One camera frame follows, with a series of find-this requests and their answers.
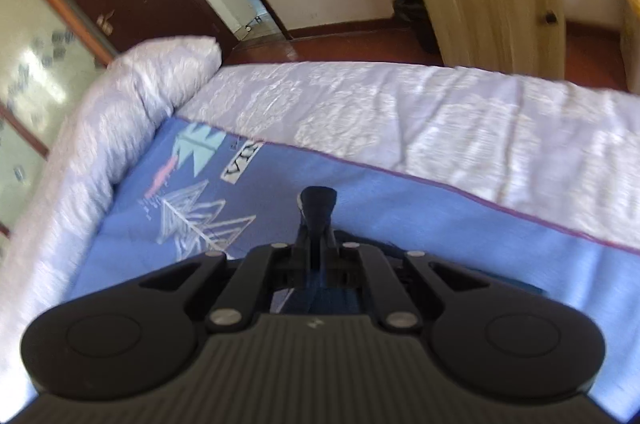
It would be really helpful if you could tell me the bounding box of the light wooden furniture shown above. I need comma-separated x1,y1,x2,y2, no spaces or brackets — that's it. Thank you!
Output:
615,0,640,96

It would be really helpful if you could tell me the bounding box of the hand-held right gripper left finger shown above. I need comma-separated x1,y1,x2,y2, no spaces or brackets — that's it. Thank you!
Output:
137,186,317,334

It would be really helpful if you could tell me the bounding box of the blue tree-print bed sheet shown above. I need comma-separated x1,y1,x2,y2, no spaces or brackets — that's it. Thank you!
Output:
65,116,640,423

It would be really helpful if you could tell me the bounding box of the white lavender quilt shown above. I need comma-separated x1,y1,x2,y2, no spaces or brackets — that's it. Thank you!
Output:
0,36,640,385

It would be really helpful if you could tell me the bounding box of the black trash bin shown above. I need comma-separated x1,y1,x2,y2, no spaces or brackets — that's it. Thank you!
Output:
392,0,442,55

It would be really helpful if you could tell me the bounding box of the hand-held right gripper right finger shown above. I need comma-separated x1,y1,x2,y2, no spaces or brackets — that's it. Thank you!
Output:
317,186,498,334

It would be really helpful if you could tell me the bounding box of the wardrobe with frosted glass doors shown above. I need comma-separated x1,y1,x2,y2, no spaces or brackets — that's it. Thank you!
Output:
0,0,117,245

